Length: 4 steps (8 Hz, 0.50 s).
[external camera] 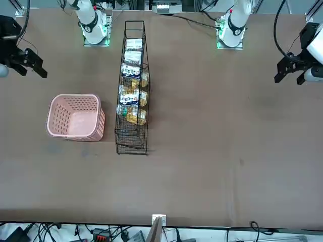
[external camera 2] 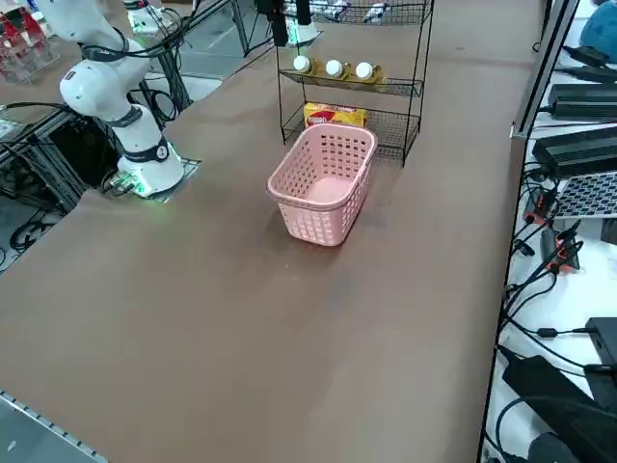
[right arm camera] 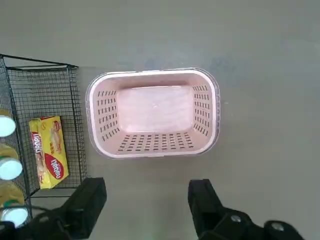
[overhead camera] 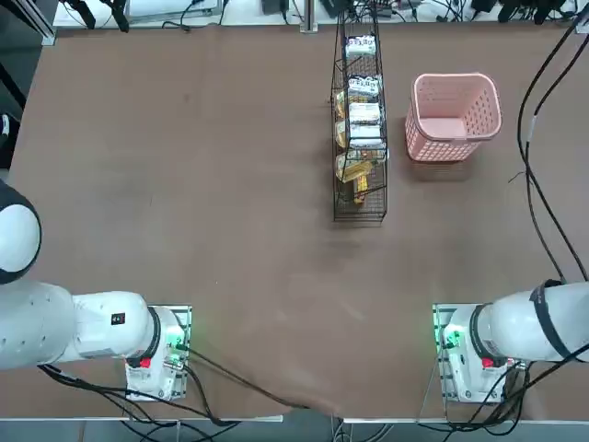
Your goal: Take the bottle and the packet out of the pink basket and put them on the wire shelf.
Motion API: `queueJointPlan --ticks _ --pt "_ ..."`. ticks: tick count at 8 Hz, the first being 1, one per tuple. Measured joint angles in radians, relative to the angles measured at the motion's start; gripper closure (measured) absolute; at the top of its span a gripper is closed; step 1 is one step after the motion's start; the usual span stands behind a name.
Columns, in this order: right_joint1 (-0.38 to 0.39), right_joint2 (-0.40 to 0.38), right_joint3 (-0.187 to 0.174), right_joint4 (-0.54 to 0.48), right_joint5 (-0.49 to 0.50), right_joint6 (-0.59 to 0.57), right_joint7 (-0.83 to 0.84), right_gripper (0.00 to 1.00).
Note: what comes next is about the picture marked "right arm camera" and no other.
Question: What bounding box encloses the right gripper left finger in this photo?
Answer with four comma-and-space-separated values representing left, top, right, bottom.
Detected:
0, 176, 108, 240

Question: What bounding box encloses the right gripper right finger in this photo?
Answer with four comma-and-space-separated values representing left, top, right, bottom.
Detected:
187, 178, 306, 240

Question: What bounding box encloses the pink plastic basket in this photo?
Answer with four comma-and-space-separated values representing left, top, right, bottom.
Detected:
85, 66, 222, 160

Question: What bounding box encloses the yellow red snack box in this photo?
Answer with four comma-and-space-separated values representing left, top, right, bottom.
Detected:
28, 115, 70, 190

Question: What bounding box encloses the black wire shelf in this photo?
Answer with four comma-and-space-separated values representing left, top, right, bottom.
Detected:
0, 53, 89, 223

